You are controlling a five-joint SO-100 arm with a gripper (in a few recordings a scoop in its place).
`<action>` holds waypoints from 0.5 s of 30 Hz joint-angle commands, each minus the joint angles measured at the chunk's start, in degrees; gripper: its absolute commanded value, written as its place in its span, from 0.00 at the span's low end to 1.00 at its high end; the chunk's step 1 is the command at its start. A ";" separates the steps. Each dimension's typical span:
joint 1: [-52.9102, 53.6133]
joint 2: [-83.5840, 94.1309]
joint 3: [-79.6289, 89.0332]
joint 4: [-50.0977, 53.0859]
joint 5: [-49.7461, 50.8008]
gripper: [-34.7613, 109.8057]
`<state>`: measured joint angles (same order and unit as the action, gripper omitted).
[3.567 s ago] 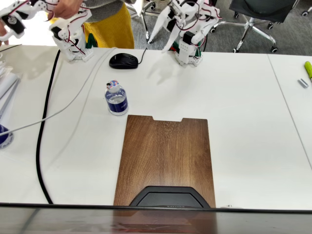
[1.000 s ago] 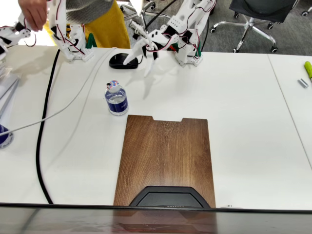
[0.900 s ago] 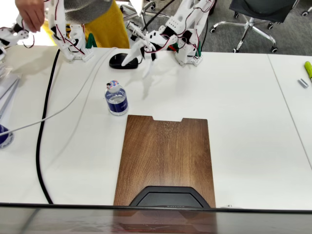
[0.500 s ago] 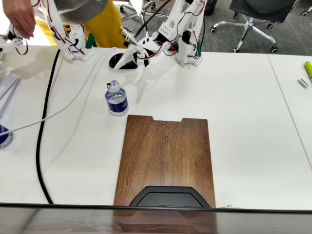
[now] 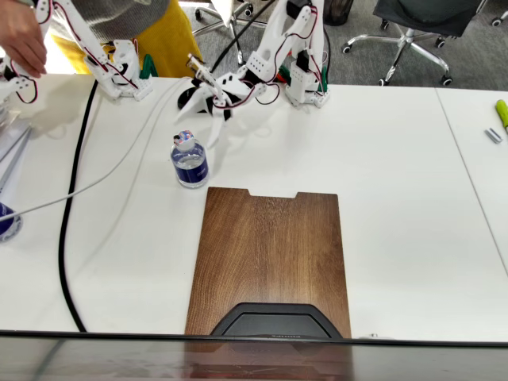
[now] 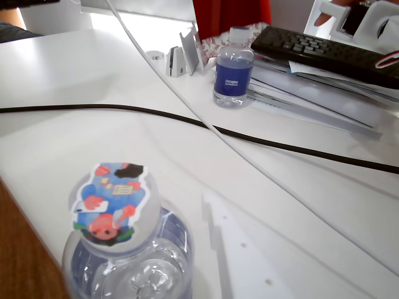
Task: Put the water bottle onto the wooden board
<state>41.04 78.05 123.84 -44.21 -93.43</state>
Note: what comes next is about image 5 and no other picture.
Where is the blue label water bottle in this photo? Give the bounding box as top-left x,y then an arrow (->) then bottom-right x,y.
170,129 -> 210,189

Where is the white leader robot arm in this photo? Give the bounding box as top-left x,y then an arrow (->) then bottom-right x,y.
0,0 -> 155,105

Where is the person's left hand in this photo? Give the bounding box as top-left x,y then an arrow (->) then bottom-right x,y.
0,4 -> 48,79

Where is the grey knit sweater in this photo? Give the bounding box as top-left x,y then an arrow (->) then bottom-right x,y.
51,0 -> 172,43

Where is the brown wooden board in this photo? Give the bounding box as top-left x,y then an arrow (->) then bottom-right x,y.
184,187 -> 352,339

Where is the black monitor stand base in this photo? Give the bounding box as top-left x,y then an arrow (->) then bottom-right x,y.
209,302 -> 344,339

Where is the black office chair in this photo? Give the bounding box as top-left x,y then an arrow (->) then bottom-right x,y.
341,0 -> 489,87

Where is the blue and white cup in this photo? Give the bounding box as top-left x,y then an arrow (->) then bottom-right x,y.
0,202 -> 24,243

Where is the dark glossy screen edge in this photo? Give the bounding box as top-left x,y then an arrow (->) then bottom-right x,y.
0,329 -> 508,381

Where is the yellow-green marker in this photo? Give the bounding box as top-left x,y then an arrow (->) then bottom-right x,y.
495,98 -> 508,138

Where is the yellow corduroy skirt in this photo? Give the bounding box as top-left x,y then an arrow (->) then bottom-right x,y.
49,0 -> 204,79

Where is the thin grey cable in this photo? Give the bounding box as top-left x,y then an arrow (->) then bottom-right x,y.
67,79 -> 187,279

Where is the white cable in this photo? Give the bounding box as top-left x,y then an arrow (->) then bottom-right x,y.
0,77 -> 191,221

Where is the thick black cable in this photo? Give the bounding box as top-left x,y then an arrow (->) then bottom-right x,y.
58,81 -> 99,333

